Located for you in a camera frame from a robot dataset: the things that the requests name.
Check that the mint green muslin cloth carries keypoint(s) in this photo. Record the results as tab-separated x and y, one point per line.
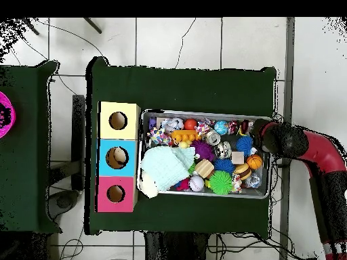
165	165

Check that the cream muslin cloth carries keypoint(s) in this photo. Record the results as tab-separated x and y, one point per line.
148	187

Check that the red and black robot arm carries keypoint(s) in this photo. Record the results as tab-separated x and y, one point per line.
322	154

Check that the wooden box with three holes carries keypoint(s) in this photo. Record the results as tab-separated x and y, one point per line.
130	168

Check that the blue spiky rubber ball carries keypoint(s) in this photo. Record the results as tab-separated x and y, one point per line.
224	165
244	145

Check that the blue globe print ball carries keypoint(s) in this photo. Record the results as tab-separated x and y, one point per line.
221	127

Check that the small orange basketball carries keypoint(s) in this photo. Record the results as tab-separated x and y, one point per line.
254	162

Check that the wooden burger toy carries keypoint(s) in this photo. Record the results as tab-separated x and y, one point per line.
242	171

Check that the purple spiky ball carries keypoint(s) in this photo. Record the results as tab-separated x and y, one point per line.
203	150

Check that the orange plastic building block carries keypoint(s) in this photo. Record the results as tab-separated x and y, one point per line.
185	135

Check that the green spiky rubber ball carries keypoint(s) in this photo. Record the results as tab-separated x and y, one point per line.
221	182

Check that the dark green table cloth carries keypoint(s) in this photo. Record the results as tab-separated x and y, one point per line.
176	89

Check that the black upright panel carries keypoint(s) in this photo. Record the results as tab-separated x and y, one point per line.
78	135

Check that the black tripod leg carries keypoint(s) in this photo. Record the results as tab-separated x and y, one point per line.
92	25
29	26

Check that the pink plastic bowl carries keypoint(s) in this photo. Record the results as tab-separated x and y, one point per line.
13	122

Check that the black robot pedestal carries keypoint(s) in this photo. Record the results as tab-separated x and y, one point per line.
168	249

